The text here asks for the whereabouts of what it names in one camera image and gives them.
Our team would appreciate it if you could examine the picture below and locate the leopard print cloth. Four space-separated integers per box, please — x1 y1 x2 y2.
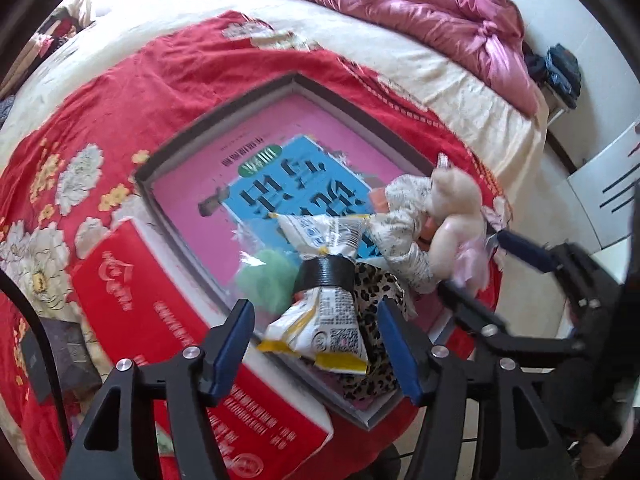
340 262 418 403

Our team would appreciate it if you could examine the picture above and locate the dark cardboard box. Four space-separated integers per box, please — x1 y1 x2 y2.
19 316 103 406

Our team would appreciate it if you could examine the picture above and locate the stack of folded clothes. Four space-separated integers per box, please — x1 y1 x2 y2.
15 7 81 68

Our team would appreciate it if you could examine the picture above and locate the white cabinet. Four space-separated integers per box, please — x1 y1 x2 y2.
567 122 640 261

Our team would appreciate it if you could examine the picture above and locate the bed with beige sheet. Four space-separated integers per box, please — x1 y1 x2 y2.
0 0 551 171

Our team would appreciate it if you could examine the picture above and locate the shallow pink cardboard box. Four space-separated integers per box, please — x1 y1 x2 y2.
134 72 453 431

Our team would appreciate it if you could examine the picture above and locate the black cable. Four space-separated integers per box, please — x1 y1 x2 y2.
0 270 72 456

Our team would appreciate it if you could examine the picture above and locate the yellow snack packet black tape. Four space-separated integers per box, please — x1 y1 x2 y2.
257 212 375 373

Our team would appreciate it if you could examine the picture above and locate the dark clothes pile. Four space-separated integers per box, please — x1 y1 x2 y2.
525 52 548 83

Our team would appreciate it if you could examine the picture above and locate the white stool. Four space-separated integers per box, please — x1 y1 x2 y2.
542 85 576 128

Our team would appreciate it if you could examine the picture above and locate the pink quilt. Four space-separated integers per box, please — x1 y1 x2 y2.
199 0 543 116

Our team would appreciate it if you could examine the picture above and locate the green sponge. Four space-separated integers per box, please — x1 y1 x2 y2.
234 247 303 313

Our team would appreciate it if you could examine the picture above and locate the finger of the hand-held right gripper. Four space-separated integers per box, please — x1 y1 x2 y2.
437 277 511 356
497 230 608 321

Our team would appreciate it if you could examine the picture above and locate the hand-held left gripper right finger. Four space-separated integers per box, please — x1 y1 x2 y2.
376 298 576 480

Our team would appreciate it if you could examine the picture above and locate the pile of jeans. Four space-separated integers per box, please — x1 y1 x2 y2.
545 45 583 111

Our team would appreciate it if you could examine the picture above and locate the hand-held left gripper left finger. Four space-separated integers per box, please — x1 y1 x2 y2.
60 298 257 480

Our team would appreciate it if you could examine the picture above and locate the red white box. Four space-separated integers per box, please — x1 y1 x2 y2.
72 220 335 480

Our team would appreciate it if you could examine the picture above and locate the red floral blanket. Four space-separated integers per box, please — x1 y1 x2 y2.
0 10 506 480

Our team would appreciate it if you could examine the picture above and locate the person's right forearm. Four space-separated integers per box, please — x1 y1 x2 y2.
582 395 640 480

